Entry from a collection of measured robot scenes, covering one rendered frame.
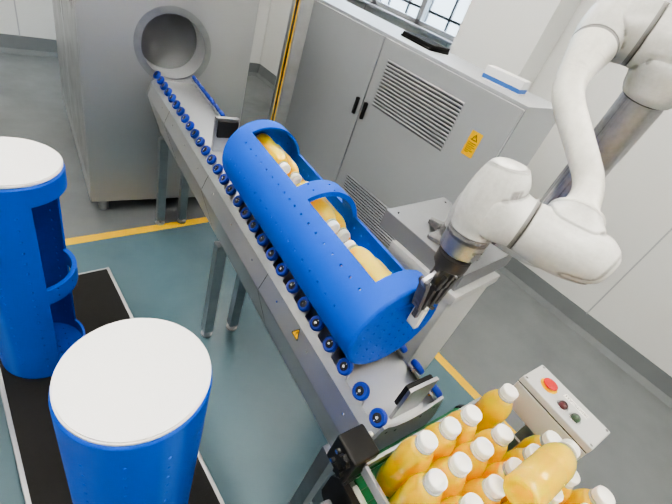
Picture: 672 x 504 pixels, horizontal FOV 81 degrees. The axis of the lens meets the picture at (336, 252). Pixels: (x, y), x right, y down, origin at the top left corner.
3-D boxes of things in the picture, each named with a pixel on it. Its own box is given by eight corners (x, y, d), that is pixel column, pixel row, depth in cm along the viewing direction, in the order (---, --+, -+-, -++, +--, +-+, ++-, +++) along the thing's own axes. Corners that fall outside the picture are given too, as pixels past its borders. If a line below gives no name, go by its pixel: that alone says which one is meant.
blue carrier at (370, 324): (286, 182, 166) (297, 118, 148) (416, 344, 116) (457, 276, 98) (219, 190, 151) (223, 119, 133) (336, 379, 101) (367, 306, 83)
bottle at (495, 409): (486, 436, 106) (526, 399, 95) (472, 450, 101) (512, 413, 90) (465, 414, 109) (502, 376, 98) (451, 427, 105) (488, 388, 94)
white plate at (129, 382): (228, 335, 89) (227, 339, 90) (103, 303, 86) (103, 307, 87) (180, 460, 67) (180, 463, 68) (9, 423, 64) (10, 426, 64)
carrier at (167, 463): (195, 490, 141) (115, 473, 138) (229, 338, 90) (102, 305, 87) (162, 592, 119) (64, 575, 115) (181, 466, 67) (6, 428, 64)
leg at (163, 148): (163, 220, 271) (167, 135, 234) (165, 225, 268) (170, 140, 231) (154, 221, 268) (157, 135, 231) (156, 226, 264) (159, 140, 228)
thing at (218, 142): (232, 149, 181) (237, 117, 172) (235, 153, 179) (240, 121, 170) (210, 148, 176) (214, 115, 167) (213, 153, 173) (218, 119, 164)
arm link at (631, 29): (584, 10, 83) (649, 34, 79) (619, -42, 87) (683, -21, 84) (556, 60, 95) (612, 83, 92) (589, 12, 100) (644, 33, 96)
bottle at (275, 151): (252, 151, 145) (273, 178, 135) (252, 133, 141) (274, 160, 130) (270, 148, 149) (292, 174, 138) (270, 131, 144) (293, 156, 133)
